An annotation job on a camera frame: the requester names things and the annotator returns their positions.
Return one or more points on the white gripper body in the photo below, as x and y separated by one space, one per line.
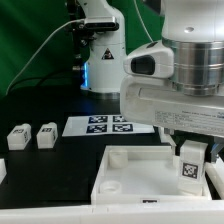
153 101

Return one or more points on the white sheet with tags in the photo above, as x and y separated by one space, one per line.
102 125

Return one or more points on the grey camera on stand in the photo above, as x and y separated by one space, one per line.
101 23

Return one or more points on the white square tabletop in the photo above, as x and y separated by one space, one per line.
140 174

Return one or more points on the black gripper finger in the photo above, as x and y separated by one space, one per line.
168 134
217 147

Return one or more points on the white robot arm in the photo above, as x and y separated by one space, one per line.
176 82

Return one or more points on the black camera stand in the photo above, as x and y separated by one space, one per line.
80 40

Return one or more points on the white L-shaped obstacle fence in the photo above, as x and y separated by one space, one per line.
16 210

